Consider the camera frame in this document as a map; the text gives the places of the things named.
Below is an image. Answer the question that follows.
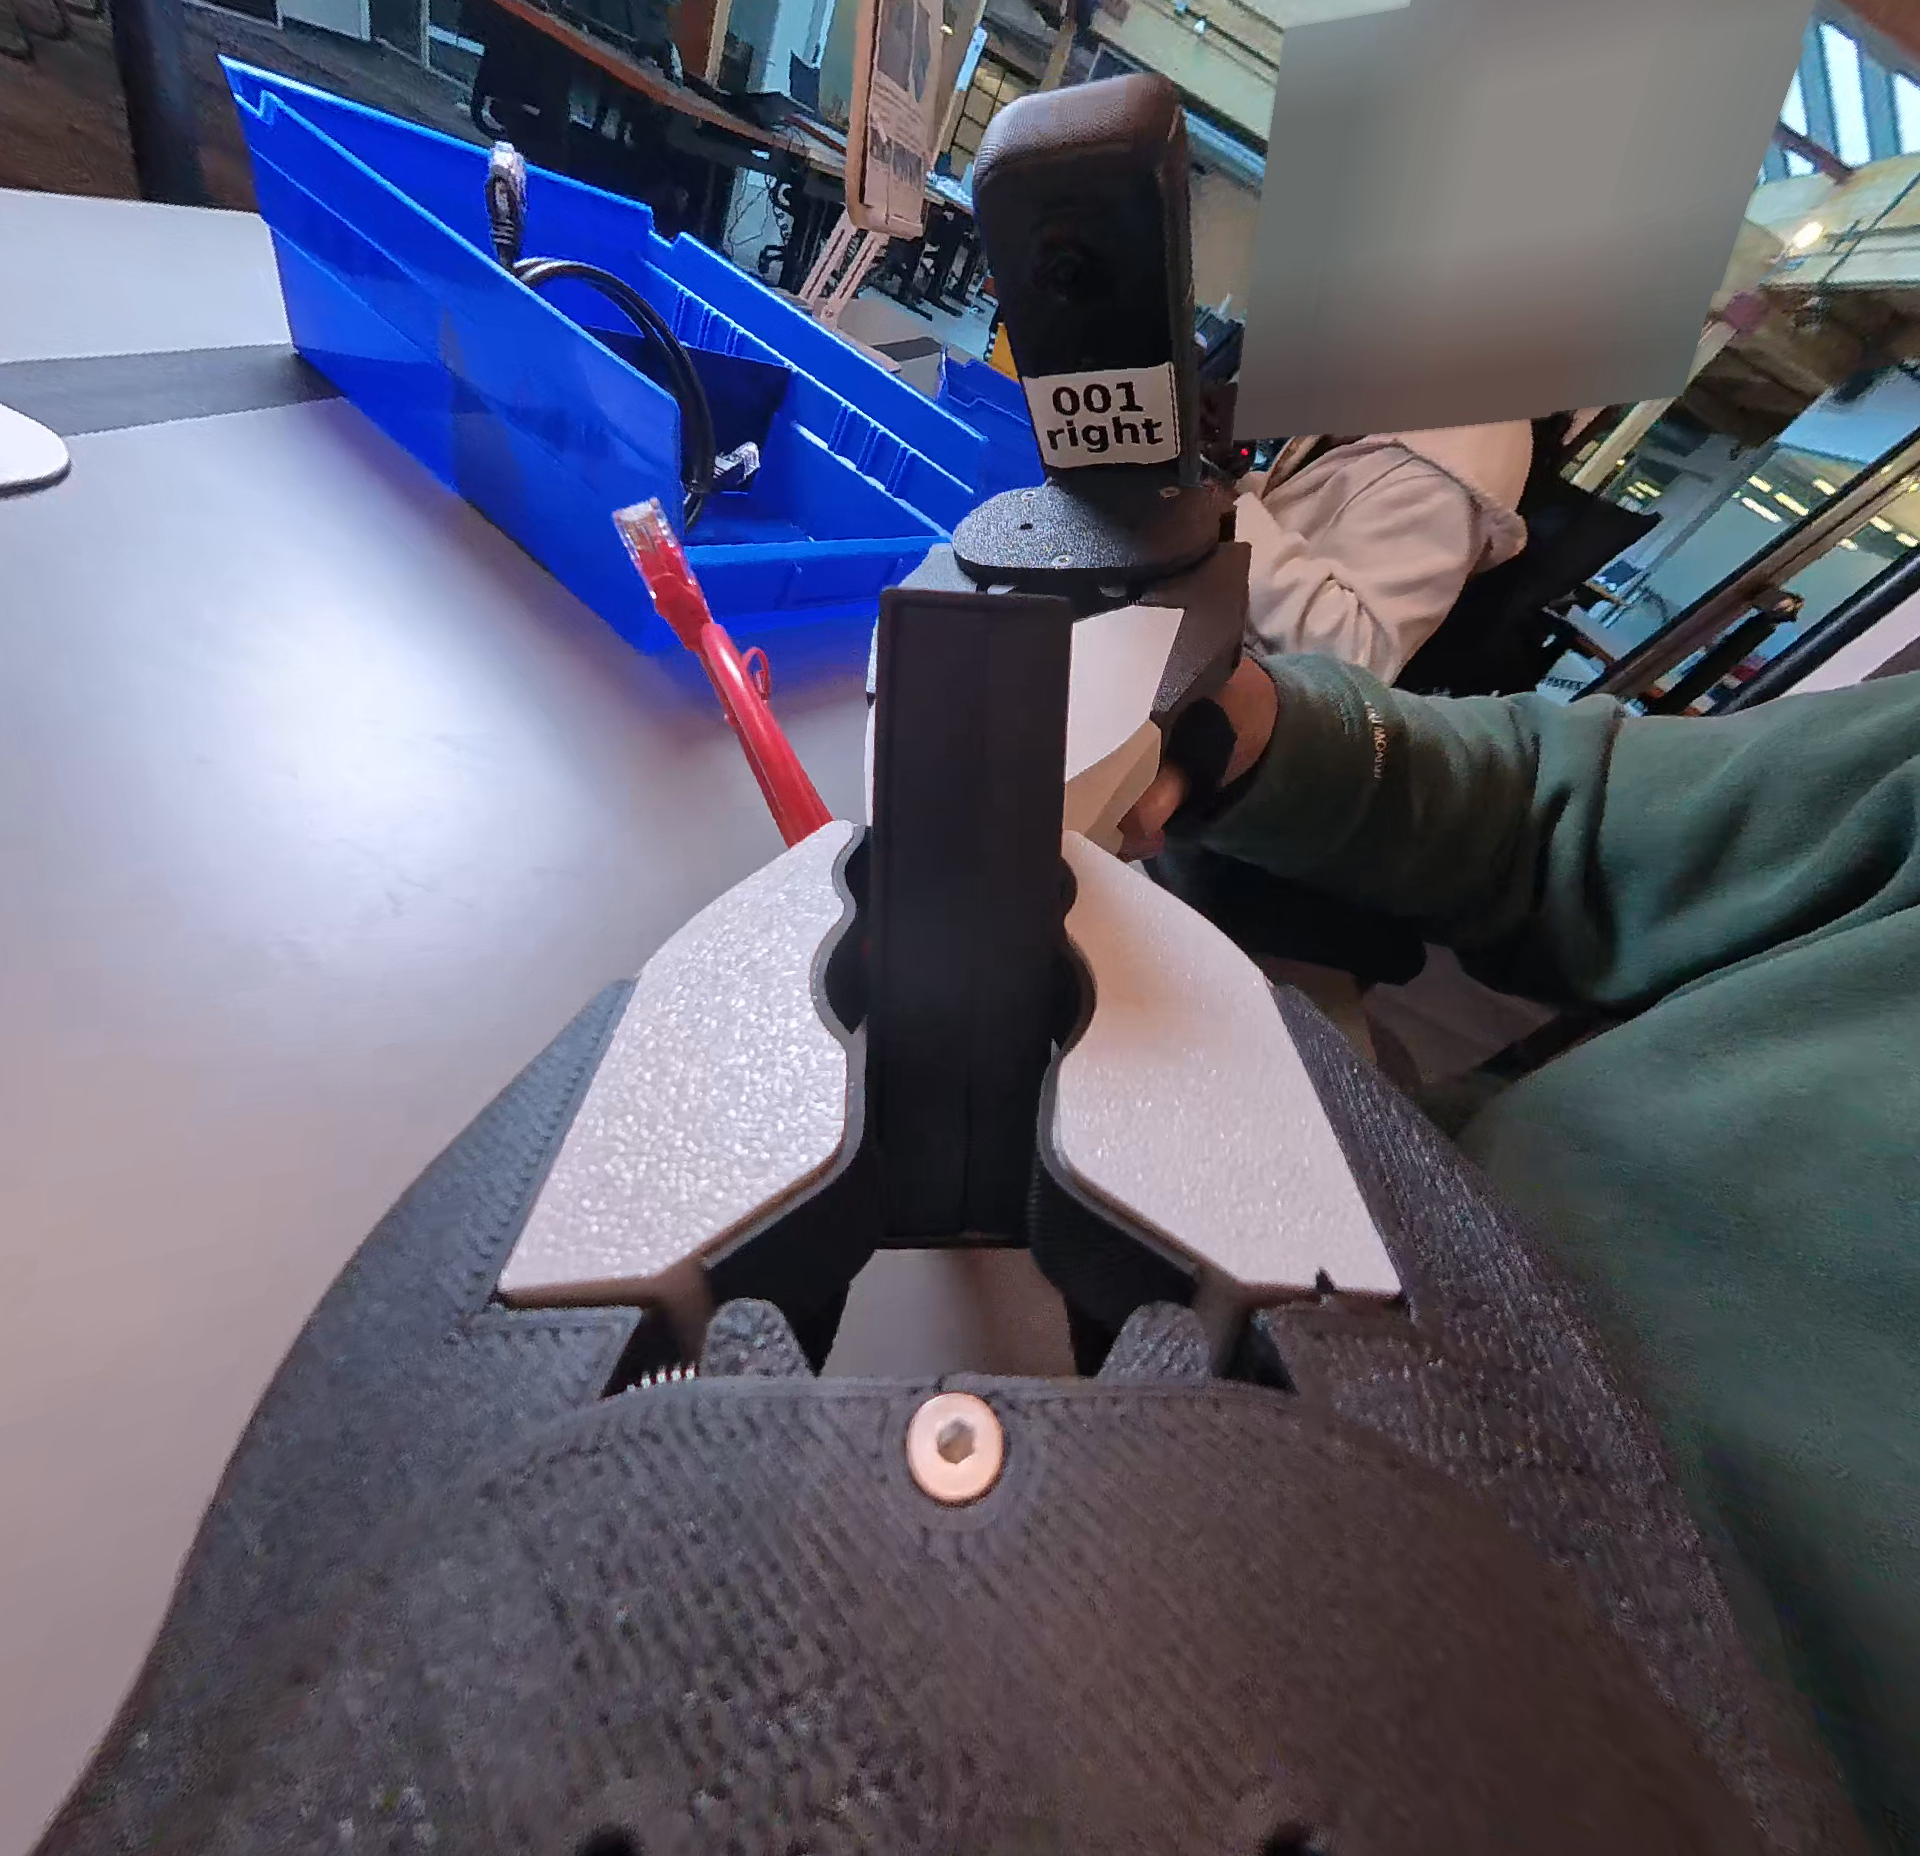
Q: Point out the person's right hand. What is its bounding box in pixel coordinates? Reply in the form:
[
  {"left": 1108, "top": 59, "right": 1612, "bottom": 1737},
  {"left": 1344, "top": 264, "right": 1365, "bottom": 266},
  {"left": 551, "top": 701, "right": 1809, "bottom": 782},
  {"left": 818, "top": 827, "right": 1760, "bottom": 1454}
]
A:
[{"left": 1118, "top": 654, "right": 1289, "bottom": 864}]

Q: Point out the black metal railing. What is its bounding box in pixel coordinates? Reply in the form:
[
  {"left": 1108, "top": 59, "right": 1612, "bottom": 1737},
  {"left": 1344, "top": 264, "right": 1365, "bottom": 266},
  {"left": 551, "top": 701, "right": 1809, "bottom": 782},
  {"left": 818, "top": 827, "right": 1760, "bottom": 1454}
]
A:
[{"left": 1583, "top": 431, "right": 1920, "bottom": 719}]

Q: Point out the black column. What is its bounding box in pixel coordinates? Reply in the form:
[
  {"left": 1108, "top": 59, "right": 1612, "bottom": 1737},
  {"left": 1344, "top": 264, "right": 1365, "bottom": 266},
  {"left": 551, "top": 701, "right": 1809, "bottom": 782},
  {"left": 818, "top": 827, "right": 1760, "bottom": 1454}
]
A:
[{"left": 109, "top": 0, "right": 213, "bottom": 205}]

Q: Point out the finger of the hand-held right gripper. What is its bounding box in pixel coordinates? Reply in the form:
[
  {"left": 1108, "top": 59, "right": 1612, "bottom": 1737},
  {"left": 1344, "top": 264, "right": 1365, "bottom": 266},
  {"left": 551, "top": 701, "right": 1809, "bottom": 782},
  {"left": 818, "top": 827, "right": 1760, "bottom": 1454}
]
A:
[{"left": 1063, "top": 608, "right": 1192, "bottom": 850}]

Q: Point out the person's right forearm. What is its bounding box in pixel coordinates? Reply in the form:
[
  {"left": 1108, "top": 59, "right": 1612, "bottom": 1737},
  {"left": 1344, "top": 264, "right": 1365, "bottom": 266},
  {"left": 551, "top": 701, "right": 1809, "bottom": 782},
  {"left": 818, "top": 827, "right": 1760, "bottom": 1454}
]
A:
[{"left": 1193, "top": 654, "right": 1920, "bottom": 1019}]

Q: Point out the blue plastic bin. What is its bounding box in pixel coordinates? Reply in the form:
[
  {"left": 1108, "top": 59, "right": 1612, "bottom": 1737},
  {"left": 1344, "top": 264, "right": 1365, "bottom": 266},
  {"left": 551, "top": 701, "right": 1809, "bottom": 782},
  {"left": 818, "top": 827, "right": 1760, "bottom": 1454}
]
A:
[
  {"left": 221, "top": 55, "right": 992, "bottom": 659},
  {"left": 938, "top": 347, "right": 1047, "bottom": 490}
]

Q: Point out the black backpack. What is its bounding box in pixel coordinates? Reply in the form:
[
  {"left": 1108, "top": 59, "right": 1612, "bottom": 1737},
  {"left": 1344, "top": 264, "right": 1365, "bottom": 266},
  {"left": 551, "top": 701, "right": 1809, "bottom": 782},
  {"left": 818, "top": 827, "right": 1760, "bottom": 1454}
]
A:
[{"left": 1394, "top": 415, "right": 1667, "bottom": 696}]

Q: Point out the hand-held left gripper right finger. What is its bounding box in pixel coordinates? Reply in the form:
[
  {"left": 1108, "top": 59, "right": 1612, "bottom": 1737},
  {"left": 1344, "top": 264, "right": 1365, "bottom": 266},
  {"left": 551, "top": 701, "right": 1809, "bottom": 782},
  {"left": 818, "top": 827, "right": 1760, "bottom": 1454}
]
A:
[{"left": 1034, "top": 834, "right": 1407, "bottom": 1314}]

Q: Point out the person's green sweatshirt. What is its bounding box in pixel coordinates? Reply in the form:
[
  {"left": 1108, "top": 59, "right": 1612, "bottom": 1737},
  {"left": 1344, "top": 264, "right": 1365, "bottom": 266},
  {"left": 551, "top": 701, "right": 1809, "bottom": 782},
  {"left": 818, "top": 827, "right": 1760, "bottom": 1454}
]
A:
[{"left": 1462, "top": 898, "right": 1920, "bottom": 1856}]

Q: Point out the red ethernet cable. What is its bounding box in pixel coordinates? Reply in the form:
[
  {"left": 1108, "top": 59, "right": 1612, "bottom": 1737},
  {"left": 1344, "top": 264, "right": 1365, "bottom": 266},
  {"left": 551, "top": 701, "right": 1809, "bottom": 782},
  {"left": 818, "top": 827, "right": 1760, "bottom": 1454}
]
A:
[{"left": 612, "top": 497, "right": 837, "bottom": 848}]

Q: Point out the cardboard poster board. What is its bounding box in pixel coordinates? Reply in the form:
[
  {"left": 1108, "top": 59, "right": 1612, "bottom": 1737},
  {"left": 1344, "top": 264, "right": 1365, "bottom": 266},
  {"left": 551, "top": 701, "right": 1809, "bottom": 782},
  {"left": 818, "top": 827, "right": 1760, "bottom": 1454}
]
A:
[{"left": 845, "top": 0, "right": 1010, "bottom": 238}]

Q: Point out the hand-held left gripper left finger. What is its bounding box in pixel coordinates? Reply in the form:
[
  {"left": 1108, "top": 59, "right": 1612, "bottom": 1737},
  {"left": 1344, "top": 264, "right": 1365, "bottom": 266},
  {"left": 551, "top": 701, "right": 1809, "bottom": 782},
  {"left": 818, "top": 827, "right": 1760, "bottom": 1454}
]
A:
[{"left": 496, "top": 817, "right": 886, "bottom": 1310}]

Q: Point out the black ethernet cable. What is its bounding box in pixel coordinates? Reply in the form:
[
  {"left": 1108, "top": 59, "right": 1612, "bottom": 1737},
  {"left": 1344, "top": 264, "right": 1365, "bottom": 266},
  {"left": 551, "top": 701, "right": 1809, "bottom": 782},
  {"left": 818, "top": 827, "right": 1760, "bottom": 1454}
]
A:
[{"left": 485, "top": 144, "right": 768, "bottom": 530}]

